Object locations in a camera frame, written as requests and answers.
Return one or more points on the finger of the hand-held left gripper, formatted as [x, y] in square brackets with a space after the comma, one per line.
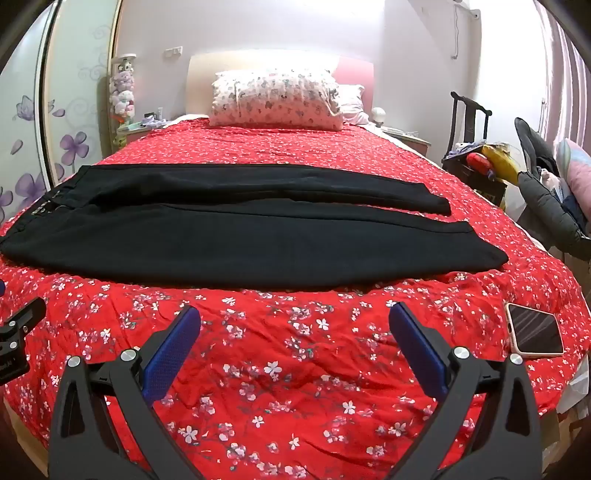
[25, 318]

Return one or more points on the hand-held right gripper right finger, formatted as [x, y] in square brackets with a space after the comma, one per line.
[418, 350]

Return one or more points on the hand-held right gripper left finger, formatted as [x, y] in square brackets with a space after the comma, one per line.
[173, 350]

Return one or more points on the black pants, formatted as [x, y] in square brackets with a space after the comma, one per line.
[231, 244]

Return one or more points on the smartphone with pink case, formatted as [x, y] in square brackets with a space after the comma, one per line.
[535, 330]

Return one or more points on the red floral bedspread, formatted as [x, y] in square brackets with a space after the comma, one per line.
[295, 350]

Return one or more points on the black box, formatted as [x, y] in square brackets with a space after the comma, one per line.
[475, 184]

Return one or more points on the grey padded jacket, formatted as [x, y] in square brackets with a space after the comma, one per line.
[545, 207]

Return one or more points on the red plush toy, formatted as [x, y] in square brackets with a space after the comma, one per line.
[478, 162]

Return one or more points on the yellow plush toy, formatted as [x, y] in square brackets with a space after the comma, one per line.
[501, 161]

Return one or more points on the pink nightstand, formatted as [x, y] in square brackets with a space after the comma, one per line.
[138, 134]
[411, 141]

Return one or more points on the wardrobe with purple flower doors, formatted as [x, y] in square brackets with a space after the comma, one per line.
[78, 92]

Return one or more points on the black wooden chair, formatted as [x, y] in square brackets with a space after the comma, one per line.
[461, 120]

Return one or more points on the white plush toy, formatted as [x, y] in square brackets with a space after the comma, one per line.
[123, 102]

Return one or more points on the white round lamp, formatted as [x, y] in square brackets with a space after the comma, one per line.
[379, 115]

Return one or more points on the pastel pink cushion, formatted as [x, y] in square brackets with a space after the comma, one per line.
[575, 166]

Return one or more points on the purple plush bear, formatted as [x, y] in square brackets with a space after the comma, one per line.
[123, 81]

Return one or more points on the white floral pillow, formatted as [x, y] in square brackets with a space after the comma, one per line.
[277, 101]

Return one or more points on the cream and pink headboard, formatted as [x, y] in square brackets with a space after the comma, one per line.
[203, 78]

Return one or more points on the pink curtain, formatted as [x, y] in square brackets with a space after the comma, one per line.
[565, 69]

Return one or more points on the white wall socket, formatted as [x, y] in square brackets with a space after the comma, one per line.
[172, 51]

